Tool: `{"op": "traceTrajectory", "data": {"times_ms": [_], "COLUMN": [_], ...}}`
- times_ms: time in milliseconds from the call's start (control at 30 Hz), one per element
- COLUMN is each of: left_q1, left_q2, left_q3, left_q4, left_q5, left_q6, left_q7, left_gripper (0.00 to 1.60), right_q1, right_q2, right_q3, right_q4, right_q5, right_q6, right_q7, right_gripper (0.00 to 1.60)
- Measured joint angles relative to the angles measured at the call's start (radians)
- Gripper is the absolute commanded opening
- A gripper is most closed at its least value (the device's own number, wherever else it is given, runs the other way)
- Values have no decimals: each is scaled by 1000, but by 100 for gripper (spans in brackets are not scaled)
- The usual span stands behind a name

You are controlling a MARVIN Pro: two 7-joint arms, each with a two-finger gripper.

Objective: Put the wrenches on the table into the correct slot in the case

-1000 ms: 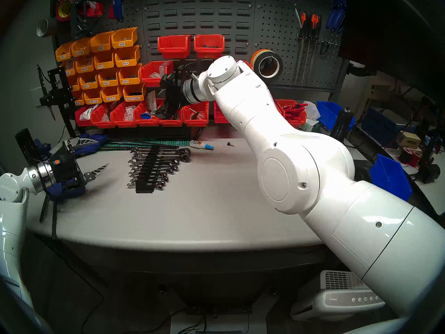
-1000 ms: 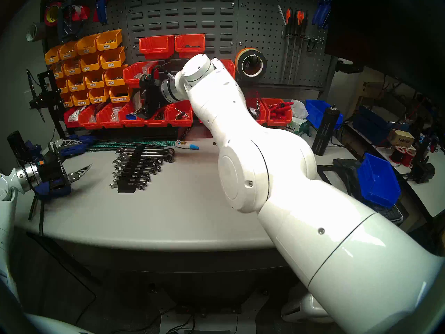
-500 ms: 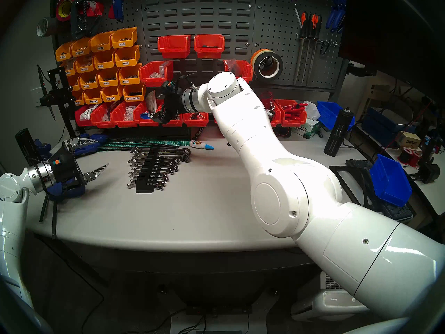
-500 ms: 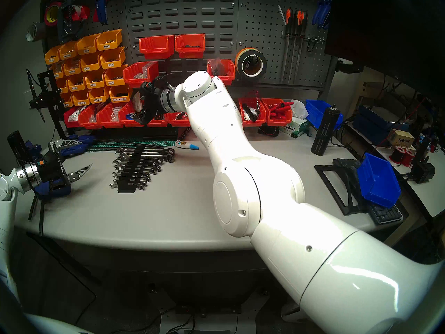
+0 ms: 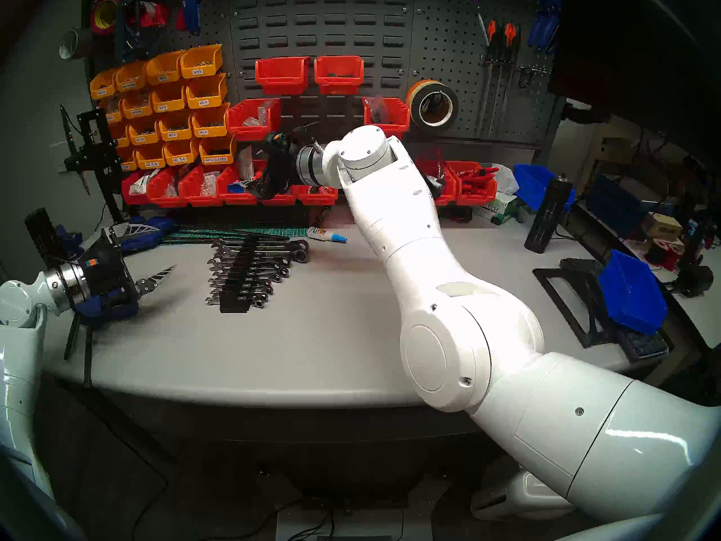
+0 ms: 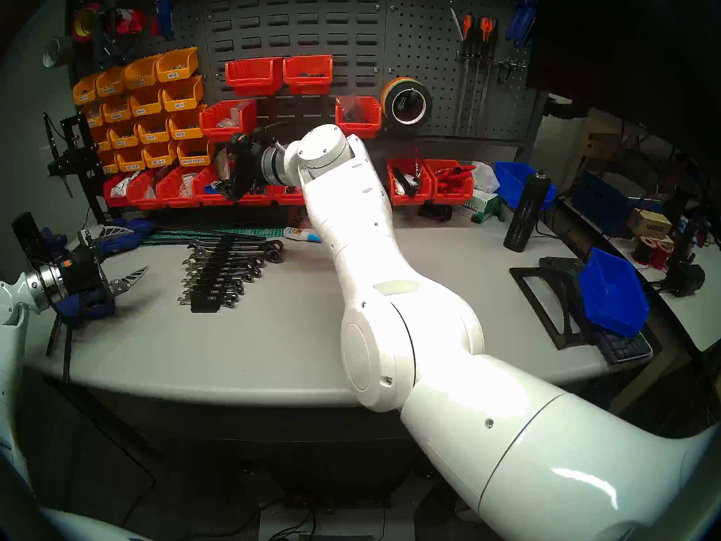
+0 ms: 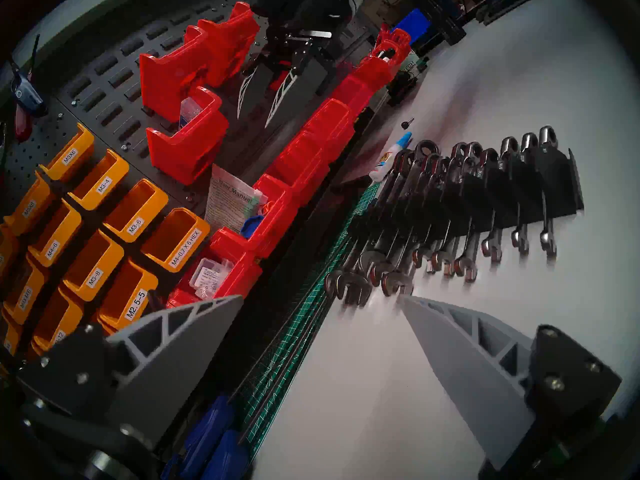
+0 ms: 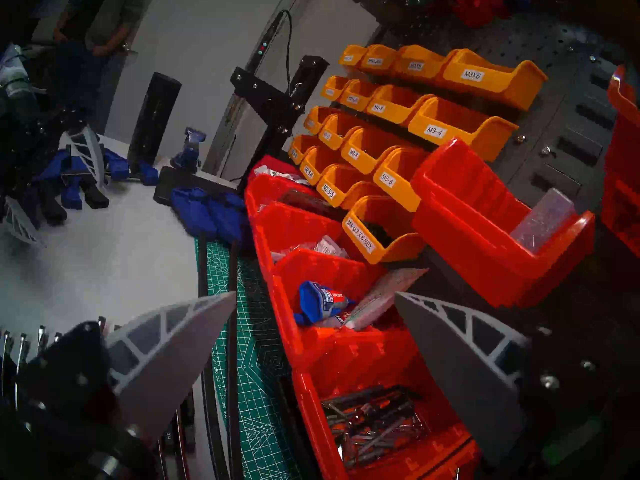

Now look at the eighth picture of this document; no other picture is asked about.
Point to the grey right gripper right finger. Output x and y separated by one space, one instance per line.
465 374

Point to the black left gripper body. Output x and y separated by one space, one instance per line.
30 149

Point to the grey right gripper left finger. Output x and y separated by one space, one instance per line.
160 354

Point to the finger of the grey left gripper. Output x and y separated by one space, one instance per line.
20 224
90 156

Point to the black cylinder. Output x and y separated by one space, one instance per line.
155 119

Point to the large chrome combination wrench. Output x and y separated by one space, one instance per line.
161 461
181 449

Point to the dark blue spray bottle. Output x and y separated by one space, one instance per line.
187 154

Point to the green cutting mat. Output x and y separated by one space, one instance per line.
255 384

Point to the white user manual sheet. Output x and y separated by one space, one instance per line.
385 294

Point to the person in green shirt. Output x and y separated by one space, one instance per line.
100 14

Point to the small blue part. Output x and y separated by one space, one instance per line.
320 301

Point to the clear screw bag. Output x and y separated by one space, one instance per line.
542 219
320 246

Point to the yellow screw bin M3-6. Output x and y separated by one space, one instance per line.
397 184

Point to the yellow screw bin M2.5-5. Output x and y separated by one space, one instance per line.
335 191

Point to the yellow screw bin M3-8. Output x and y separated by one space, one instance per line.
365 156

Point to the yellow screw bin M3-4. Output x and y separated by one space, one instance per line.
460 134

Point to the yellow screw bin M4-6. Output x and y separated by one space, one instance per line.
395 109

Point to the yellow screw bin M3X6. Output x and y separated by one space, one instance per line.
495 81

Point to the yellow screw bin M3X8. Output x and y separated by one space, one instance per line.
420 66

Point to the red white tool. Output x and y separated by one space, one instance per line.
475 6

